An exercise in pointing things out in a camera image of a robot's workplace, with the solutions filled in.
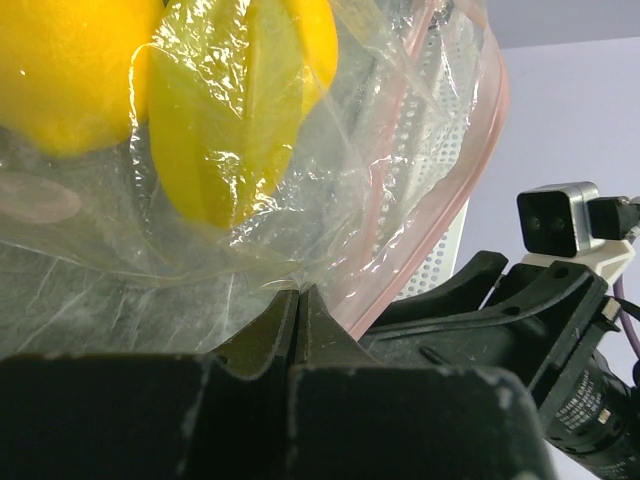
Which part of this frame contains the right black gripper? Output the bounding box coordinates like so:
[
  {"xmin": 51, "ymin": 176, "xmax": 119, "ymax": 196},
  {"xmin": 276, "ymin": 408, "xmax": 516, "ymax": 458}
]
[{"xmin": 365, "ymin": 259, "xmax": 639, "ymax": 473}]

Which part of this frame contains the yellow banana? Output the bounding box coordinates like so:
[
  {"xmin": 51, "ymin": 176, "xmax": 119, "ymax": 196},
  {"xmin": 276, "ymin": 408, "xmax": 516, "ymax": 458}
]
[{"xmin": 285, "ymin": 0, "xmax": 339, "ymax": 116}]

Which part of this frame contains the round yellow orange fruit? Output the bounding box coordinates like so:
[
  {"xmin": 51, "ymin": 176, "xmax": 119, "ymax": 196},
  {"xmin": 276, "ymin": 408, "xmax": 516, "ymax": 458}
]
[{"xmin": 1, "ymin": 0, "xmax": 164, "ymax": 156}]

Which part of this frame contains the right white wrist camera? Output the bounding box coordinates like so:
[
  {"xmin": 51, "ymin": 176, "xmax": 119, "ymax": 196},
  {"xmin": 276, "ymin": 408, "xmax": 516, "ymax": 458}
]
[{"xmin": 516, "ymin": 181, "xmax": 640, "ymax": 276}]

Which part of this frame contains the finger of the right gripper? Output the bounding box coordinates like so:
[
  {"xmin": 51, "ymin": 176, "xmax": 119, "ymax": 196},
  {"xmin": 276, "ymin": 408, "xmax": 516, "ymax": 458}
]
[{"xmin": 359, "ymin": 251, "xmax": 508, "ymax": 349}]

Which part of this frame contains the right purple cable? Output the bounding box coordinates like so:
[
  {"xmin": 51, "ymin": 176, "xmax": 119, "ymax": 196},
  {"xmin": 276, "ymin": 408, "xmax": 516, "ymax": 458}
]
[{"xmin": 612, "ymin": 282, "xmax": 640, "ymax": 361}]

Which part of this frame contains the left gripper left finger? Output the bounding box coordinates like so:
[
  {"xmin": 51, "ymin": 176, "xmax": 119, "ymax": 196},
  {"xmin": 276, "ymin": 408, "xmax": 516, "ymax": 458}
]
[{"xmin": 1, "ymin": 291, "xmax": 299, "ymax": 479}]

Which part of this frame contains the clear zip top bag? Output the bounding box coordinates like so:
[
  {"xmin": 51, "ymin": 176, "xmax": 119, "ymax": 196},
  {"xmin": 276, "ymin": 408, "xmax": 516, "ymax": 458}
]
[{"xmin": 1, "ymin": 1, "xmax": 506, "ymax": 357}]

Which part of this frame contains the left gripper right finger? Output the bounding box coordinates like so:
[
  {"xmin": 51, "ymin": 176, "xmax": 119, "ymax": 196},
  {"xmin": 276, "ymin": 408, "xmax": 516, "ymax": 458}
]
[{"xmin": 285, "ymin": 289, "xmax": 556, "ymax": 479}]

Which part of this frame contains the yellow star fruit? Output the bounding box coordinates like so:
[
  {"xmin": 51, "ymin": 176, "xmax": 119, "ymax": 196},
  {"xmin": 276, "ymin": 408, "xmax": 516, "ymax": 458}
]
[{"xmin": 148, "ymin": 1, "xmax": 303, "ymax": 229}]

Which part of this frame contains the white perforated plastic basket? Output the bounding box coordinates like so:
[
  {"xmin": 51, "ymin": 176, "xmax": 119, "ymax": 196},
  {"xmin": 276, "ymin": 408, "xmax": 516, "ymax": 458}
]
[{"xmin": 357, "ymin": 15, "xmax": 483, "ymax": 289}]

